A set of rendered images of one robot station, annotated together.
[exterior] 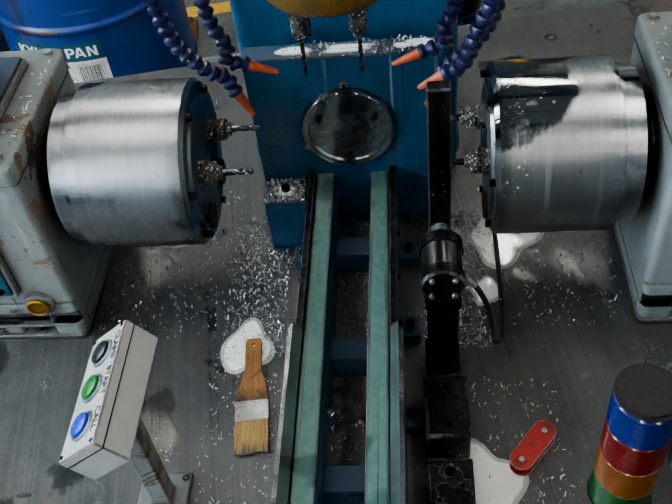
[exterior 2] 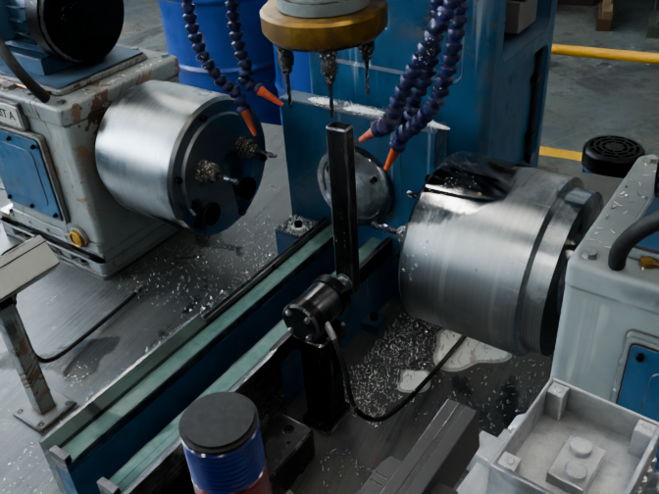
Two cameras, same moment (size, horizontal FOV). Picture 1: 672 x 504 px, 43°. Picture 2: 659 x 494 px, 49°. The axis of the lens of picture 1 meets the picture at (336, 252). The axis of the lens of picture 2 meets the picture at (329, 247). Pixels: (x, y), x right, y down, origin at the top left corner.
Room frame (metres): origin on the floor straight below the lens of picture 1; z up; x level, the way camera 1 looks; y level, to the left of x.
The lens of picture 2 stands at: (0.11, -0.51, 1.62)
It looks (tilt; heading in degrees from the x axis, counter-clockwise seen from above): 35 degrees down; 29
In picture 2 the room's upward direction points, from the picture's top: 4 degrees counter-clockwise
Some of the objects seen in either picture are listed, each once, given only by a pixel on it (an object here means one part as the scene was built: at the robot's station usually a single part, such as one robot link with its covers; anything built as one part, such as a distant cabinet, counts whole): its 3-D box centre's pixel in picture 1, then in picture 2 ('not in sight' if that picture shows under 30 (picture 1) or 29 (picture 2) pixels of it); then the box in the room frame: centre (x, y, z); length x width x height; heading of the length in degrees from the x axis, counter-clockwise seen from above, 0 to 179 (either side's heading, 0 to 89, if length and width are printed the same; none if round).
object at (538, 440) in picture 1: (532, 447); not in sight; (0.58, -0.23, 0.81); 0.09 x 0.03 x 0.02; 133
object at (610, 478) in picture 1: (628, 459); not in sight; (0.40, -0.25, 1.10); 0.06 x 0.06 x 0.04
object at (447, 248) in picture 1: (461, 218); (407, 298); (0.92, -0.20, 0.92); 0.45 x 0.13 x 0.24; 172
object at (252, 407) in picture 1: (252, 393); not in sight; (0.74, 0.15, 0.80); 0.21 x 0.05 x 0.01; 177
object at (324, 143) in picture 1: (347, 129); (352, 186); (1.06, -0.04, 1.02); 0.15 x 0.02 x 0.15; 82
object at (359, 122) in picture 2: (351, 124); (373, 191); (1.13, -0.05, 0.97); 0.30 x 0.11 x 0.34; 82
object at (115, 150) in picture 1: (112, 165); (164, 150); (1.02, 0.32, 1.04); 0.37 x 0.25 x 0.25; 82
